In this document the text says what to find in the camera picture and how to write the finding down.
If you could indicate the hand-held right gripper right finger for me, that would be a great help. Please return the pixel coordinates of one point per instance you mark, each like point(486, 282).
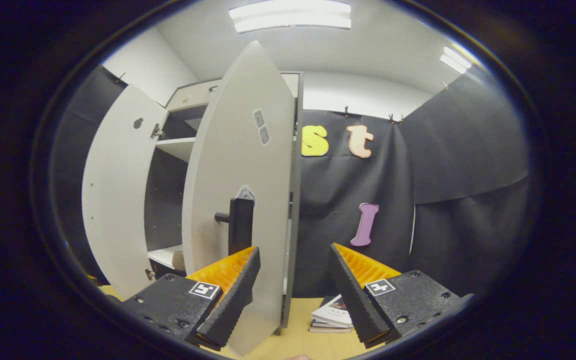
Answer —
point(355, 305)

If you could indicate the black backdrop cloth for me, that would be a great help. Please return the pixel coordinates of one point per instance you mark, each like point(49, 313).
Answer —
point(468, 150)

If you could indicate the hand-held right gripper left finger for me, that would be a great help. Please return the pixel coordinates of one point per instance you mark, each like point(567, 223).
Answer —
point(238, 300)

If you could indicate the white book with cover picture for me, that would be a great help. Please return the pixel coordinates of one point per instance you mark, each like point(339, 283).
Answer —
point(335, 312)

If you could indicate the large ceiling light panel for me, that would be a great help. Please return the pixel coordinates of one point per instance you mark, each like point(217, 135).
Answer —
point(290, 15)

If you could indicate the small ceiling light panel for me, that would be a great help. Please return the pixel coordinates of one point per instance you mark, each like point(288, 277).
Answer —
point(455, 60)

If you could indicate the white shoe cabinet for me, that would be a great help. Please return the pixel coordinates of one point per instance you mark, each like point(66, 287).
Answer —
point(175, 146)

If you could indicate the white shoe cabinet door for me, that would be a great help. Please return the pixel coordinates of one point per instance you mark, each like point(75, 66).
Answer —
point(238, 150)
point(118, 200)

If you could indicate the brown fuzzy shoe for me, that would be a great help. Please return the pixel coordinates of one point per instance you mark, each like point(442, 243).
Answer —
point(179, 261)

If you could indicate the plain thin book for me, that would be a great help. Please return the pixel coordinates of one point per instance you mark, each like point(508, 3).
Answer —
point(325, 329)

